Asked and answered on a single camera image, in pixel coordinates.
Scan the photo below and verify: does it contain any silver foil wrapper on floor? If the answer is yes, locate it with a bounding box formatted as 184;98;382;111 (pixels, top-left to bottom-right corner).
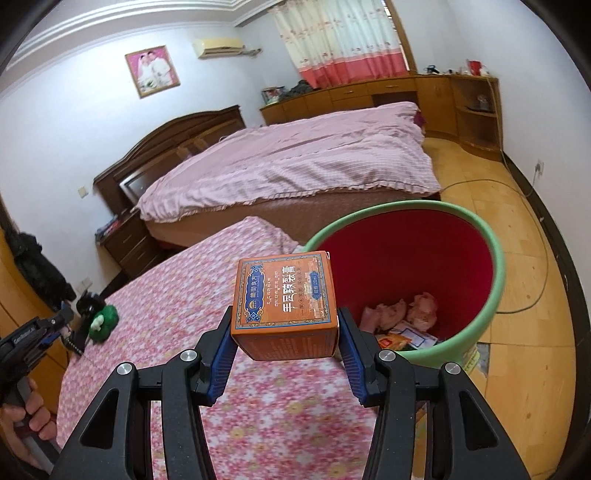
460;345;480;375

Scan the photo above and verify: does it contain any framed wedding photo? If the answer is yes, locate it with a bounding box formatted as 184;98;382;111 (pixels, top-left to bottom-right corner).
125;45;180;99

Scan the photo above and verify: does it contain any black jacket hanging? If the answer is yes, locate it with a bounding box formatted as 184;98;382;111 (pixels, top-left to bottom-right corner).
4;229;76;312

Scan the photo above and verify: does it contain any wall air conditioner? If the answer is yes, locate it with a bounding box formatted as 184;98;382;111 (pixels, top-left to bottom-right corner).
192;37;263;59

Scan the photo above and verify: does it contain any black cable on floor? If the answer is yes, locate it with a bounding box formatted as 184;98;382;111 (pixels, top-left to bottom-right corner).
440;78;551;315

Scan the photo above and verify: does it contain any orange cardboard box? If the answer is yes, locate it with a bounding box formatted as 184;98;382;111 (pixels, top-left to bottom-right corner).
230;251;339;362

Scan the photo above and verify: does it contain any pink floral tablecloth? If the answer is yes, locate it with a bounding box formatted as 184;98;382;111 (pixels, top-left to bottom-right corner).
55;215;417;480

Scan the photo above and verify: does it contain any red bin with green rim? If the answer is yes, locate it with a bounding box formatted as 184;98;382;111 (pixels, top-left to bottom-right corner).
304;200;506;367

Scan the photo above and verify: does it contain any person's left hand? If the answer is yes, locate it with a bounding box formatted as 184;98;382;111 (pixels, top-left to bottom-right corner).
1;378;57;470

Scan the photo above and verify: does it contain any dark wooden nightstand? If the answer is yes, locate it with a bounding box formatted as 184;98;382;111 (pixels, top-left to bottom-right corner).
95;211;162;279

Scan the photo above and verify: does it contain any pink crumpled trash in bin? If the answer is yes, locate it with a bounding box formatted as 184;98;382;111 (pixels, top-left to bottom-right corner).
360;292;438;333

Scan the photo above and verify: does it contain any long wooden cabinet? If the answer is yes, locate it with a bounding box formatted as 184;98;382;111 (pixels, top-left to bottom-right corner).
258;73;505;162

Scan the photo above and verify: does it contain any dark wooden headboard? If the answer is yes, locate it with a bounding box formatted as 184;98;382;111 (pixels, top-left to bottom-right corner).
93;105;245;214

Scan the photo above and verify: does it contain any green toy with white piece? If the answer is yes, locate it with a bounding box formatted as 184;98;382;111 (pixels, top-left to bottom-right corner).
89;305;119;343

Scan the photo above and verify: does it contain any pink bed quilt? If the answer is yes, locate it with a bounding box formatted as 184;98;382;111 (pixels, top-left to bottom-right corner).
136;102;441;223

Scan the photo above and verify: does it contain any white and red curtain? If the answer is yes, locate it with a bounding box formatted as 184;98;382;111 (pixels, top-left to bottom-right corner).
270;0;409;88

